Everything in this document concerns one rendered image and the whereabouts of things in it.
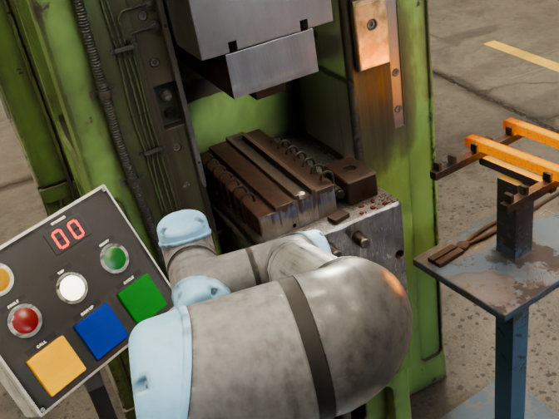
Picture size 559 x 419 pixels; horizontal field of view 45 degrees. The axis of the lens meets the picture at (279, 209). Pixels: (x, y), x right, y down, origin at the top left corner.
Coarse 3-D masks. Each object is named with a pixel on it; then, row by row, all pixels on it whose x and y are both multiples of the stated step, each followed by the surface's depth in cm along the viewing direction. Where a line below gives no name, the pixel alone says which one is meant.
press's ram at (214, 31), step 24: (168, 0) 138; (192, 0) 127; (216, 0) 129; (240, 0) 131; (264, 0) 133; (288, 0) 135; (312, 0) 138; (168, 24) 145; (192, 24) 129; (216, 24) 131; (240, 24) 133; (264, 24) 135; (288, 24) 138; (312, 24) 140; (192, 48) 135; (216, 48) 133; (240, 48) 135
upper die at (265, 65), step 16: (304, 32) 140; (176, 48) 165; (256, 48) 137; (272, 48) 138; (288, 48) 140; (304, 48) 142; (192, 64) 157; (208, 64) 146; (224, 64) 137; (240, 64) 137; (256, 64) 138; (272, 64) 140; (288, 64) 141; (304, 64) 143; (208, 80) 150; (224, 80) 140; (240, 80) 138; (256, 80) 140; (272, 80) 141; (288, 80) 143; (240, 96) 140
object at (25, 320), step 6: (18, 312) 116; (24, 312) 116; (30, 312) 117; (12, 318) 115; (18, 318) 116; (24, 318) 116; (30, 318) 117; (36, 318) 117; (12, 324) 115; (18, 324) 115; (24, 324) 116; (30, 324) 116; (36, 324) 117; (18, 330) 115; (24, 330) 116; (30, 330) 116
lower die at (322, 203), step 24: (216, 144) 189; (264, 144) 184; (216, 168) 179; (240, 168) 174; (264, 168) 170; (288, 168) 168; (240, 192) 166; (264, 192) 162; (288, 192) 159; (312, 192) 158; (264, 216) 154; (288, 216) 158; (312, 216) 161
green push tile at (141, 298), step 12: (144, 276) 131; (132, 288) 129; (144, 288) 130; (156, 288) 132; (120, 300) 128; (132, 300) 128; (144, 300) 130; (156, 300) 131; (132, 312) 128; (144, 312) 129; (156, 312) 131
